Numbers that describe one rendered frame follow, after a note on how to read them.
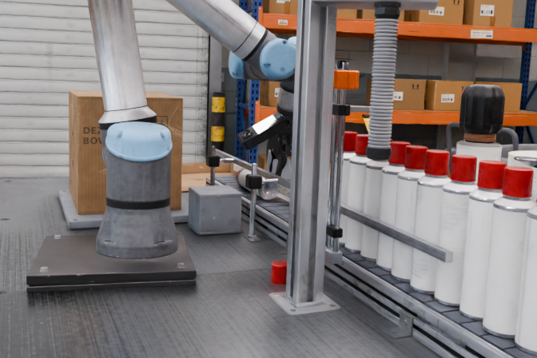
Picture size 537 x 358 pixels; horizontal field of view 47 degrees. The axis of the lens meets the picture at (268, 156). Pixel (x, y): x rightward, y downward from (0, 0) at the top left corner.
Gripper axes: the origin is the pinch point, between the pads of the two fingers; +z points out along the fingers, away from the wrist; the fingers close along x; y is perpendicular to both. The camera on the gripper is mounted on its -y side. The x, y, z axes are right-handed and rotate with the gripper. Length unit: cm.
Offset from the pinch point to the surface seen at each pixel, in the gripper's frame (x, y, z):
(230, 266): -31.2, -19.6, -1.4
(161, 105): 14.0, -24.3, -13.9
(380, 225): -50, -4, -22
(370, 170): -40.7, -1.8, -26.4
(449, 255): -65, -3, -27
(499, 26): 288, 317, 31
